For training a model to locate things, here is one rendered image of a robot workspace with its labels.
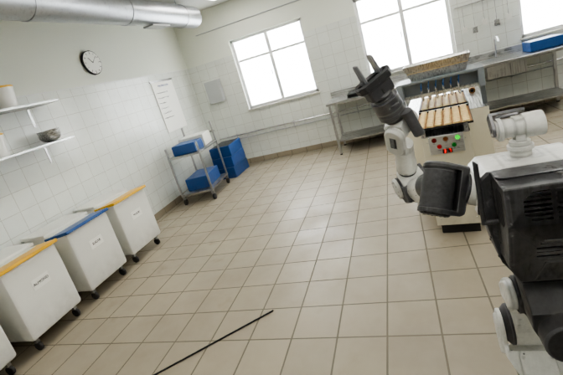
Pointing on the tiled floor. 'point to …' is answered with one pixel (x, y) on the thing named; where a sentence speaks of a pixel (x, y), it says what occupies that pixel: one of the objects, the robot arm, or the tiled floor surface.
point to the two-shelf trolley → (197, 169)
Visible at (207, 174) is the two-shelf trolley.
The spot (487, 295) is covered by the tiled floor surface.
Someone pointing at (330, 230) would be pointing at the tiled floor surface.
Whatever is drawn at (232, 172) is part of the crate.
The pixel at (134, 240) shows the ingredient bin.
